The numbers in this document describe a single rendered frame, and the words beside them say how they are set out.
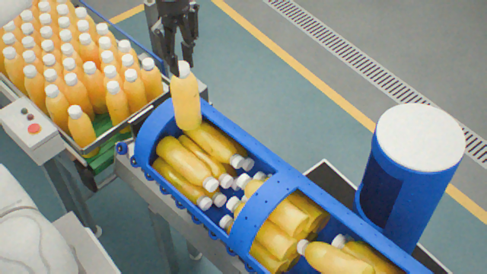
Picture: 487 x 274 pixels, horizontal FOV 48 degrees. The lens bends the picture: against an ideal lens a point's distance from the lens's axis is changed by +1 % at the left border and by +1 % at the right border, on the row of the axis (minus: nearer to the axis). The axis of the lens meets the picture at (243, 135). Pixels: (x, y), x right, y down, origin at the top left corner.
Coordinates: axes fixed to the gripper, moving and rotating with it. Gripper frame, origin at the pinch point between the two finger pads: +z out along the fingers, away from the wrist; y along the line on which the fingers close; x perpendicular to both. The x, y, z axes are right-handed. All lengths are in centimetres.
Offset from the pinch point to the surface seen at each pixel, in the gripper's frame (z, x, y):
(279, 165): 26.8, -27.0, 8.1
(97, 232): 147, 63, -18
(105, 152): 58, 34, -12
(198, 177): 34.8, -9.9, -6.4
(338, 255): 30, -54, 0
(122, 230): 148, 56, -8
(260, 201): 25.6, -31.4, -4.2
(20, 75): 46, 74, -16
